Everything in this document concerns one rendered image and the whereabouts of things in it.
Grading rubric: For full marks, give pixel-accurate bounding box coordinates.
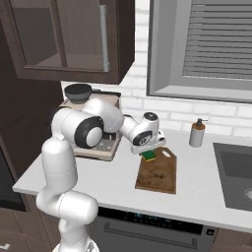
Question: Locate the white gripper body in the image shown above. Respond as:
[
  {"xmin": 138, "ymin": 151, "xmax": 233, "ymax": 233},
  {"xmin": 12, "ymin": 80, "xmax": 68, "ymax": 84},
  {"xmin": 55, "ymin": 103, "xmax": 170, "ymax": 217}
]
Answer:
[{"xmin": 131, "ymin": 137, "xmax": 167, "ymax": 156}]

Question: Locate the green and yellow sponge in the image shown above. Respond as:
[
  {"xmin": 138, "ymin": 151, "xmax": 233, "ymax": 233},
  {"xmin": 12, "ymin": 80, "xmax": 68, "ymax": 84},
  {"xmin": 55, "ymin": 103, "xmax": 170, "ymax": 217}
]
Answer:
[{"xmin": 141, "ymin": 151, "xmax": 158, "ymax": 163}]

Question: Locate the brown wooden cutting board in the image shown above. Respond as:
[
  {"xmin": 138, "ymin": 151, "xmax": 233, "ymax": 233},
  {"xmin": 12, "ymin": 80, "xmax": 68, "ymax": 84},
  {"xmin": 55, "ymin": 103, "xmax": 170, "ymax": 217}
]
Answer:
[{"xmin": 134, "ymin": 147, "xmax": 178, "ymax": 195}]

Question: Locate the beige coffee machine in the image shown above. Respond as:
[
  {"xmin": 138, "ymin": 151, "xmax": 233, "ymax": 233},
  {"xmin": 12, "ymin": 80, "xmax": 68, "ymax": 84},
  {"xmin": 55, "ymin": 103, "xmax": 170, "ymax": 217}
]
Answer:
[{"xmin": 58, "ymin": 83, "xmax": 124, "ymax": 162}]

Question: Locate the white soap dispenser bottle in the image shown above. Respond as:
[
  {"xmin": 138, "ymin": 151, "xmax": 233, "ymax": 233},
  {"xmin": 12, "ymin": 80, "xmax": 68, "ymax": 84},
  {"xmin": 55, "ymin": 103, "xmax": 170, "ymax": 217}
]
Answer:
[{"xmin": 188, "ymin": 118, "xmax": 209, "ymax": 149}]

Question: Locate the grey dishwasher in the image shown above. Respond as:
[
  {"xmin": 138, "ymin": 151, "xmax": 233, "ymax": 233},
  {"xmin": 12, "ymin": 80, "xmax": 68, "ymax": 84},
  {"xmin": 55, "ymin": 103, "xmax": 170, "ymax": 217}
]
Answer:
[{"xmin": 88, "ymin": 206, "xmax": 221, "ymax": 252}]

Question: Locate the dark grey sink basin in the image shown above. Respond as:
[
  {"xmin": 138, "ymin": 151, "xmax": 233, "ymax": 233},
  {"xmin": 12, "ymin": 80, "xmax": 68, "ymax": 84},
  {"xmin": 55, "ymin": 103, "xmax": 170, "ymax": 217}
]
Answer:
[{"xmin": 213, "ymin": 142, "xmax": 252, "ymax": 213}]

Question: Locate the grey window with blinds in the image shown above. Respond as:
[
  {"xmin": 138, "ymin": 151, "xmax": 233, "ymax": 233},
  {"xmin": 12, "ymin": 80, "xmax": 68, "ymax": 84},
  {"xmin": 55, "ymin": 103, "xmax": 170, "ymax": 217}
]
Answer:
[{"xmin": 146, "ymin": 0, "xmax": 252, "ymax": 104}]

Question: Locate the brown base drawer front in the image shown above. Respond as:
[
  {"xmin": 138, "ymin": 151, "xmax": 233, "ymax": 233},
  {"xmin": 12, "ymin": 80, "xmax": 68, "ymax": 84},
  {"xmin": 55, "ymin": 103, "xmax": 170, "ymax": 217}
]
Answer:
[{"xmin": 210, "ymin": 226, "xmax": 252, "ymax": 252}]

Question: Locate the dark tall cabinet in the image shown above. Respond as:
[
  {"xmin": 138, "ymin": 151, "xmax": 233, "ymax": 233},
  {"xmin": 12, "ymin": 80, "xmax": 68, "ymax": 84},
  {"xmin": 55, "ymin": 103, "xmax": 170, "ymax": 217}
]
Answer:
[{"xmin": 0, "ymin": 19, "xmax": 63, "ymax": 213}]

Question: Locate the glass cupboard door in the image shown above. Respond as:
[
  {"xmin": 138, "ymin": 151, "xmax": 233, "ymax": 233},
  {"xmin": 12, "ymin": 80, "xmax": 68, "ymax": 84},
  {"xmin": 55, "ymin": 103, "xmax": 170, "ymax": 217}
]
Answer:
[{"xmin": 0, "ymin": 0, "xmax": 119, "ymax": 84}]

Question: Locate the brown base cupboard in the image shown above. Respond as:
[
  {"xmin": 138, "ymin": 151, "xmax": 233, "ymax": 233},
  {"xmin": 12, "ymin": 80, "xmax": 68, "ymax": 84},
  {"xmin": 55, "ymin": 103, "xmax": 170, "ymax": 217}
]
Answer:
[{"xmin": 0, "ymin": 192, "xmax": 63, "ymax": 252}]

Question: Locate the dishwasher door handle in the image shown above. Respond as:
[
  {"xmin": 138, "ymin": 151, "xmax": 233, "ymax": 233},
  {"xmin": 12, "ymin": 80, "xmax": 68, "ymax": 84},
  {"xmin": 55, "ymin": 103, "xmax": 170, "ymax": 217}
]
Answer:
[{"xmin": 103, "ymin": 221, "xmax": 199, "ymax": 251}]

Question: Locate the silver cupboard door handle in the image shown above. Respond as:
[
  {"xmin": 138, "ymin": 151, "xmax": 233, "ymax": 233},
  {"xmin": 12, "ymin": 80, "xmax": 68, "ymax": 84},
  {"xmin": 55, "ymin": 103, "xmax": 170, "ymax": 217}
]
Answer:
[{"xmin": 98, "ymin": 3, "xmax": 110, "ymax": 73}]

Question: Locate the dark wood wall cupboard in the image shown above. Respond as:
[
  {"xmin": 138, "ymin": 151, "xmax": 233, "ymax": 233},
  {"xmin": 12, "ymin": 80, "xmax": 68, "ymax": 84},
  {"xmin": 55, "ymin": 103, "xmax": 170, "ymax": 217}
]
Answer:
[{"xmin": 0, "ymin": 0, "xmax": 136, "ymax": 86}]

